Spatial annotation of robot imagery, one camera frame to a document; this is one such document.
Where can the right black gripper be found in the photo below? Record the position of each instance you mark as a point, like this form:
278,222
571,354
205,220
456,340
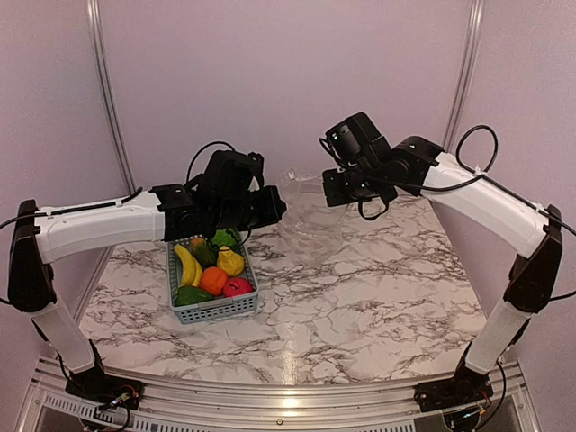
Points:
335,195

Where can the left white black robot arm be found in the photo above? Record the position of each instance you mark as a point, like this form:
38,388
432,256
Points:
168,213

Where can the blue-grey perforated plastic basket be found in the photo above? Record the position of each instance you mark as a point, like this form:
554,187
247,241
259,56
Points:
220,307

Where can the clear zip top bag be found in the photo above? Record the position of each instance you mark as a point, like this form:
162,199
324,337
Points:
310,230

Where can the yellow toy banana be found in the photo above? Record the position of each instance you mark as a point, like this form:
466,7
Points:
191,268

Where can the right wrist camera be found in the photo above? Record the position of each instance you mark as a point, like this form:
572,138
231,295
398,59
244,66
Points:
351,137

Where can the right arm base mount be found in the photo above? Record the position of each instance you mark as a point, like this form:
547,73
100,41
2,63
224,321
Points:
463,387

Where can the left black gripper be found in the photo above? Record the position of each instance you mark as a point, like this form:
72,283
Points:
274,208

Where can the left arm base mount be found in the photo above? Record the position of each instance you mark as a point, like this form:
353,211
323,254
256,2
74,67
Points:
95,384

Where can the red toy apple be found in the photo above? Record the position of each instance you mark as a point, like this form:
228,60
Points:
237,286

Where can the green toy pepper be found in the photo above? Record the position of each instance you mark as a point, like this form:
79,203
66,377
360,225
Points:
189,295

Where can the aluminium corner post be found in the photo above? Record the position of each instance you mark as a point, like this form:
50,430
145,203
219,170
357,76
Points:
102,70
465,74

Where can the left aluminium corner post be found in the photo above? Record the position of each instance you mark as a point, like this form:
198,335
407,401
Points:
102,70

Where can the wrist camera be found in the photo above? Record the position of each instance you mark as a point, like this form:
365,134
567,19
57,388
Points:
351,137
229,174

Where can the aluminium front frame rail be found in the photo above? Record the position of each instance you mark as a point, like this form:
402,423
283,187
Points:
172,404

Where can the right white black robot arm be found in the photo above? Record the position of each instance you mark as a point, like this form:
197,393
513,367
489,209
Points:
369,168

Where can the right aluminium corner post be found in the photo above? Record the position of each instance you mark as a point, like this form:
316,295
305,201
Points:
465,74

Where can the green orange toy mango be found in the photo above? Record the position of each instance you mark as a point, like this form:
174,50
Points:
203,252

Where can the orange toy fruit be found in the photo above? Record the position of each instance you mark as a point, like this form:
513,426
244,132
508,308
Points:
213,280

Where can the green toy watermelon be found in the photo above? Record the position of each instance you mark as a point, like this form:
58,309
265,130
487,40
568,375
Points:
229,238

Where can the yellow toy pear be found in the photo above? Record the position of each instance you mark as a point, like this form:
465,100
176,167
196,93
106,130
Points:
232,263

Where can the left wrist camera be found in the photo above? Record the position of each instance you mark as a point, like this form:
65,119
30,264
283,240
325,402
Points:
229,174

